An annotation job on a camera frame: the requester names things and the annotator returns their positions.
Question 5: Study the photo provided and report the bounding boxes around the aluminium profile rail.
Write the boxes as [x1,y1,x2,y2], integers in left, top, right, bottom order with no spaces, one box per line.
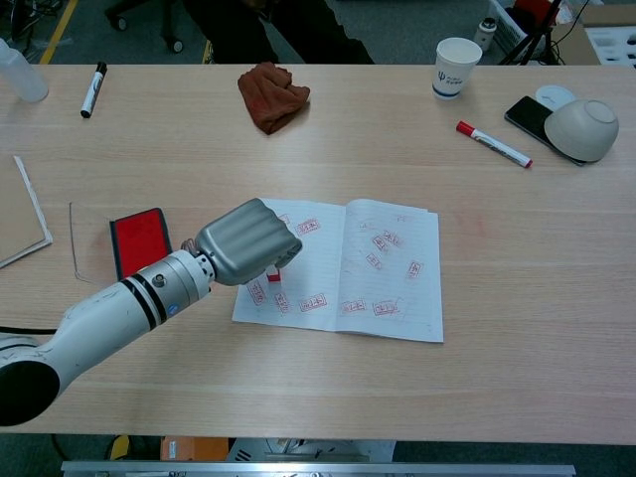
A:
[61,460,577,477]

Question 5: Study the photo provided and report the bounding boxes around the open white stamped notebook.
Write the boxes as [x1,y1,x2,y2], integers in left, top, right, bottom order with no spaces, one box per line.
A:
[232,197,445,344]

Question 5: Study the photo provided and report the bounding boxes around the crumpled brown cloth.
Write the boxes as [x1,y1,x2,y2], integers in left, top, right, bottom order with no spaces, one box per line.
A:
[237,61,312,136]

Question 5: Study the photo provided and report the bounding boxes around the red capped whiteboard marker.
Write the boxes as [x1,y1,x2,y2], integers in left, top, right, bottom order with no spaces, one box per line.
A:
[455,120,534,170]

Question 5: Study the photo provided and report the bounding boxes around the brown cardboard box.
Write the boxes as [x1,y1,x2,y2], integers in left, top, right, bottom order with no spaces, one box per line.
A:
[551,4,636,66]

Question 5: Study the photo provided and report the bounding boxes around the black capped whiteboard marker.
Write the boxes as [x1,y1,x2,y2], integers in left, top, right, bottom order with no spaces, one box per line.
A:
[79,61,109,119]

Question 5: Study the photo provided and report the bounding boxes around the white thermos bottle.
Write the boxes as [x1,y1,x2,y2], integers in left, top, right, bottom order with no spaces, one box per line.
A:
[473,17,498,51]

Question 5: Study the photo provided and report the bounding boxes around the person in black clothes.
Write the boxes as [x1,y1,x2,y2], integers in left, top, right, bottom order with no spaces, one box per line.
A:
[183,0,377,66]

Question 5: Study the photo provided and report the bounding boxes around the white plastic crate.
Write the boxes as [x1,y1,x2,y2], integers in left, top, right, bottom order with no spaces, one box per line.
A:
[489,0,534,49]

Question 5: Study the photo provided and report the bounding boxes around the orange box under table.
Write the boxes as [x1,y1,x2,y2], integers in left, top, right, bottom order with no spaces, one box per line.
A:
[159,435,230,462]

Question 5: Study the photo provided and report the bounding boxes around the upturned beige bowl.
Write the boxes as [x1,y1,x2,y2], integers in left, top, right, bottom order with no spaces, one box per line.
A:
[543,98,620,163]

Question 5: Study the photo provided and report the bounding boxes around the red ink pad grey frame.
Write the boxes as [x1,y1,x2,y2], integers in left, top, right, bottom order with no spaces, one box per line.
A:
[108,207,174,282]

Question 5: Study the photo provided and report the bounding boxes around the clear plastic bottle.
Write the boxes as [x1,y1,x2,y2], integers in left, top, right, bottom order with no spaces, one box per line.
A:
[0,38,50,104]

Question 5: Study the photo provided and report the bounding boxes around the white paper cup blue logo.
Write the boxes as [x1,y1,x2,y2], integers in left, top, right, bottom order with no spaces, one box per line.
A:
[431,37,484,101]

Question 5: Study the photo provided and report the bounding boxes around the black smartphone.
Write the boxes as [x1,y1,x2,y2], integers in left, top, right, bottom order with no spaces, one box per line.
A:
[503,95,587,167]

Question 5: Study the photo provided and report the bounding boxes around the transparent ink pad lid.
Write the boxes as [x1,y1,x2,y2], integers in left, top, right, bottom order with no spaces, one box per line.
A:
[69,201,121,286]

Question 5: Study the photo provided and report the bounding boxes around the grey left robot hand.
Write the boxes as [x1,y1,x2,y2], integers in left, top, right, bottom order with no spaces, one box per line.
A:
[193,197,304,287]

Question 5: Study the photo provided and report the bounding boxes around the black office chair base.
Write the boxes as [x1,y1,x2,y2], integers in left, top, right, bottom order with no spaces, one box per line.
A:
[103,0,188,55]

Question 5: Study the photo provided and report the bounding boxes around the round white cup lid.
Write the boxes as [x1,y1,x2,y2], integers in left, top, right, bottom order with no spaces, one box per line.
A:
[534,83,577,111]

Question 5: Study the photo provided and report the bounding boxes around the black tripod stand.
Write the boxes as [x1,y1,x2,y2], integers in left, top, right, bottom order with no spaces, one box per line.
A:
[499,0,590,66]

